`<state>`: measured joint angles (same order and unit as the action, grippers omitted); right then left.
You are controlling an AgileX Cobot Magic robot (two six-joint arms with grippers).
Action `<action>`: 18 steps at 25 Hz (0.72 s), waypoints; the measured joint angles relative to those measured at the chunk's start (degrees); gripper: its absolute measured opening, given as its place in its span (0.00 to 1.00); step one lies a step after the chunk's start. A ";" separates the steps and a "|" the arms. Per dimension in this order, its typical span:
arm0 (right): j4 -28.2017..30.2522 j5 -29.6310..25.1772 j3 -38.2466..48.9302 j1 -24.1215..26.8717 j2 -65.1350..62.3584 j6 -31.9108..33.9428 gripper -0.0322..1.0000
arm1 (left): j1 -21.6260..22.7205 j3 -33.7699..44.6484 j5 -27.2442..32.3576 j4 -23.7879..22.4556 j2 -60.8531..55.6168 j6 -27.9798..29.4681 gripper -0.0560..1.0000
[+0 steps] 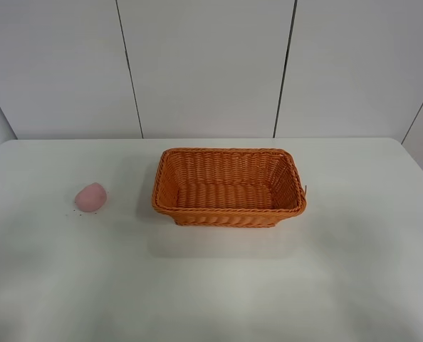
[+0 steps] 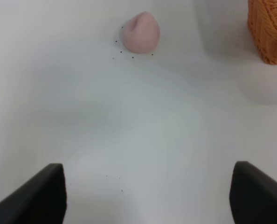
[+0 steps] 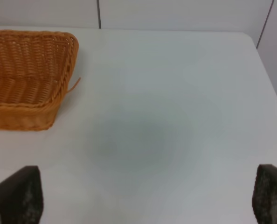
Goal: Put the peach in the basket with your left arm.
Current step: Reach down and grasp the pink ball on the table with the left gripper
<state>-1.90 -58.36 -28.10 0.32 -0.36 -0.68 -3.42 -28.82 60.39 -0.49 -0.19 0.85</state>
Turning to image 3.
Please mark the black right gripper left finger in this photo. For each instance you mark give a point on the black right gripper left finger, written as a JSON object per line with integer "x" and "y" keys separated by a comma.
{"x": 21, "y": 197}

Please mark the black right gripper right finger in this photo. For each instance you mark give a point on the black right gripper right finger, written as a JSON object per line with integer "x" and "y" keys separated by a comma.
{"x": 264, "y": 199}

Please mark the orange wicker basket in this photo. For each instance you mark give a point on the orange wicker basket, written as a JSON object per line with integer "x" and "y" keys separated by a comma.
{"x": 35, "y": 70}

